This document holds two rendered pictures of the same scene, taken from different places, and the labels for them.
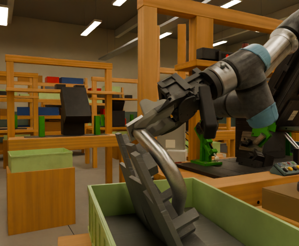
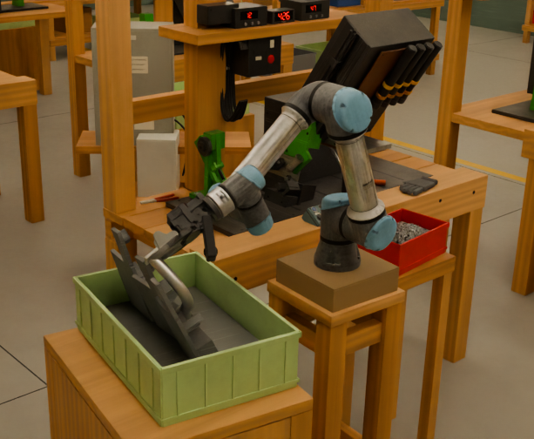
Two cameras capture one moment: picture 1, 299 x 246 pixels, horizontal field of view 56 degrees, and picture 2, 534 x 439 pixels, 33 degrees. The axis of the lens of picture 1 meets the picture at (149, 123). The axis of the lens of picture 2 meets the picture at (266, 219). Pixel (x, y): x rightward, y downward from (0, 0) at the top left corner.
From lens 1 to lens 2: 1.80 m
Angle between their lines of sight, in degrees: 24
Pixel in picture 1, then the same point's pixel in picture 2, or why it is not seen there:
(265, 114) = (260, 226)
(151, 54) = (121, 30)
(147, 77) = (115, 70)
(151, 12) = not seen: outside the picture
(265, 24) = not seen: outside the picture
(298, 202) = (307, 279)
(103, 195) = (91, 287)
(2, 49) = not seen: outside the picture
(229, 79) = (227, 207)
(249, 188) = (268, 251)
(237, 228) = (240, 314)
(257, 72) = (252, 196)
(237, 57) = (235, 185)
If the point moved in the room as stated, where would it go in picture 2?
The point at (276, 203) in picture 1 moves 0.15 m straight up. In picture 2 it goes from (289, 278) to (291, 234)
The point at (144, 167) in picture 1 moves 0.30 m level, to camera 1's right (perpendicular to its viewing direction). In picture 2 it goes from (163, 292) to (279, 282)
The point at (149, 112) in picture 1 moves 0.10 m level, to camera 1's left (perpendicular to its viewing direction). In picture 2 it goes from (163, 246) to (123, 250)
